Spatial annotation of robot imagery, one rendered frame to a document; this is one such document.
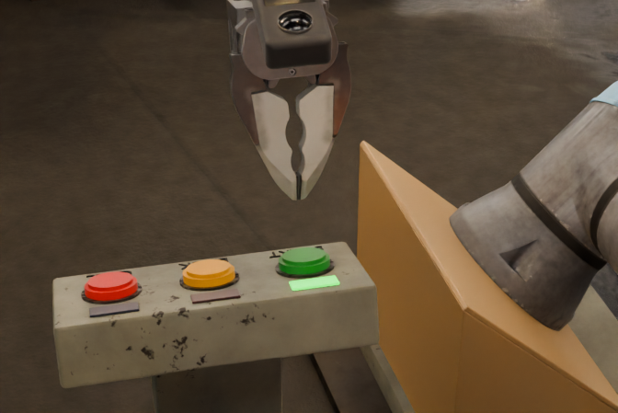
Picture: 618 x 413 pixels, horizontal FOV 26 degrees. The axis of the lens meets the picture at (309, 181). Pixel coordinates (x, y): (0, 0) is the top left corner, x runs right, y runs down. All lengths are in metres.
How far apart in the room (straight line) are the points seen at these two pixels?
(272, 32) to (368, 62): 1.57
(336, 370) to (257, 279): 0.78
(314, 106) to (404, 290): 0.57
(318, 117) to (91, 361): 0.25
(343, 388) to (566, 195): 0.42
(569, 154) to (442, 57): 0.97
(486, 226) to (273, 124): 0.61
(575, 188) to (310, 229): 0.62
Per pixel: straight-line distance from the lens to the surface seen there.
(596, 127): 1.56
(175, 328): 0.99
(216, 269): 1.03
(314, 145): 1.01
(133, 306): 1.00
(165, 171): 2.20
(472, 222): 1.58
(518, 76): 2.46
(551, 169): 1.57
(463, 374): 1.43
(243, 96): 1.00
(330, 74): 1.01
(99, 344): 0.99
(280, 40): 0.91
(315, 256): 1.04
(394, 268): 1.56
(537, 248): 1.56
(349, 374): 1.79
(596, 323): 1.76
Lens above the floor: 1.27
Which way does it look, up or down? 36 degrees down
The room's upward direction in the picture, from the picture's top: straight up
